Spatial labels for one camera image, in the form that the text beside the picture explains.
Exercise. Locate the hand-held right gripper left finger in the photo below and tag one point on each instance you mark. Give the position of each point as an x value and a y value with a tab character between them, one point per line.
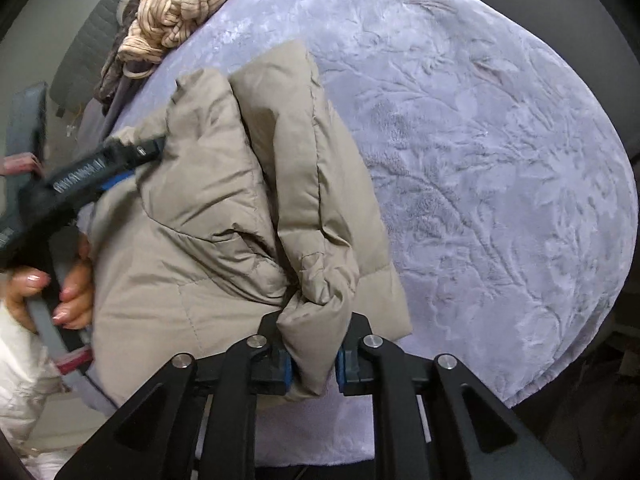
286	370

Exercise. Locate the grey quilted headboard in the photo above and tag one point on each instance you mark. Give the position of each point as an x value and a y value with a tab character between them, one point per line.
85	45

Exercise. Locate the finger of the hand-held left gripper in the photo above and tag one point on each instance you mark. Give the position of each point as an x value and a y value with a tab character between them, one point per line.
145	150

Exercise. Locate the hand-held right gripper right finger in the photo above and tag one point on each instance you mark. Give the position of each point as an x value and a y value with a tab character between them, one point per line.
341	367

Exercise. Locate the person's left hand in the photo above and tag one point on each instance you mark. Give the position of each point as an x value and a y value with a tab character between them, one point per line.
77	295

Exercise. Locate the beige puffer jacket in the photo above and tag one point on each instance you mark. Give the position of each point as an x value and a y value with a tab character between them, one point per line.
210	185

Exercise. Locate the lavender plush blanket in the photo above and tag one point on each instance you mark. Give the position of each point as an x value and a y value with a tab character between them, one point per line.
475	160

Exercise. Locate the cream striped garment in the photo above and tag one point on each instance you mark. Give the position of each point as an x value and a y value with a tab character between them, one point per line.
170	10

